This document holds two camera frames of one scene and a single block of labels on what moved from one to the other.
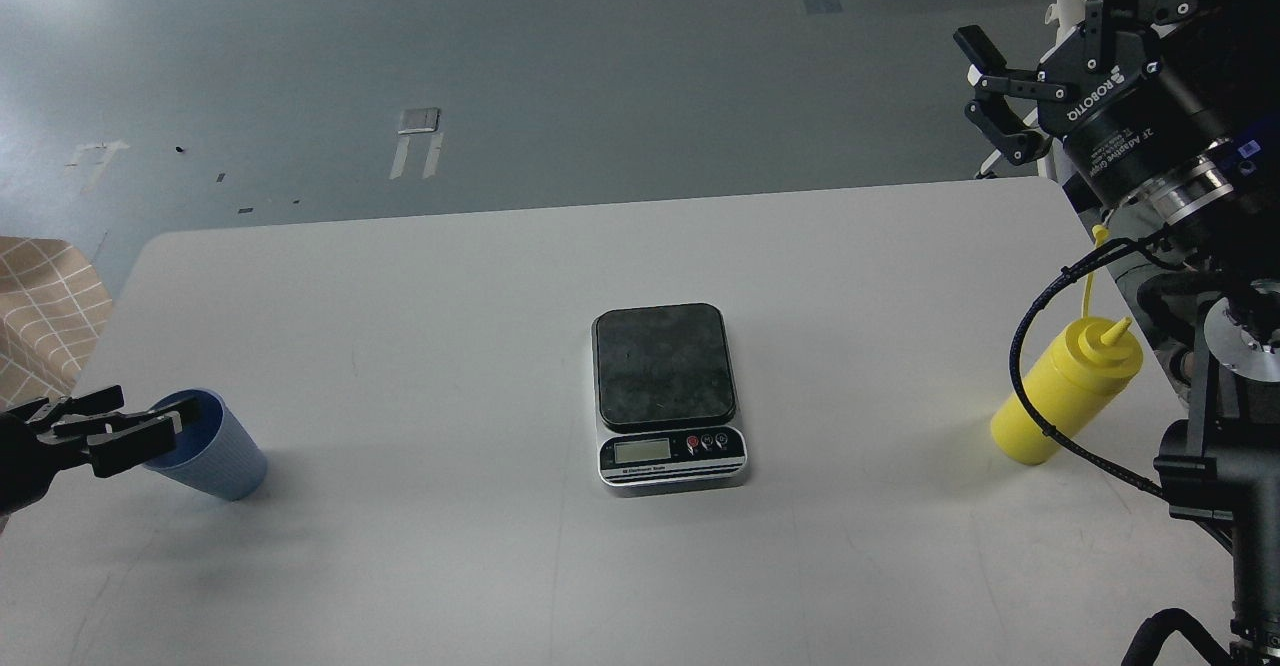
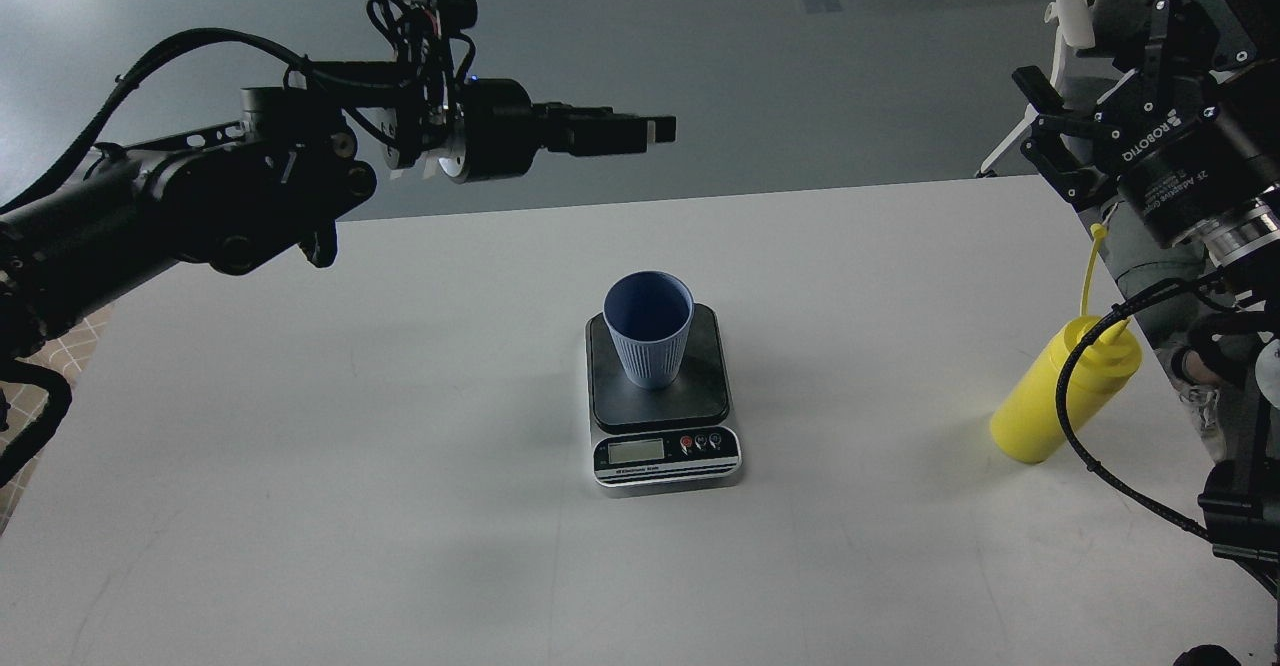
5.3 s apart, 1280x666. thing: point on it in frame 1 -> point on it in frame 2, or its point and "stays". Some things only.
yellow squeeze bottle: x=1073 y=377 stays
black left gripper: x=119 y=442 -> x=500 y=130
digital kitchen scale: x=665 y=401 stays
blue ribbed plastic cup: x=214 y=454 -> x=650 y=313
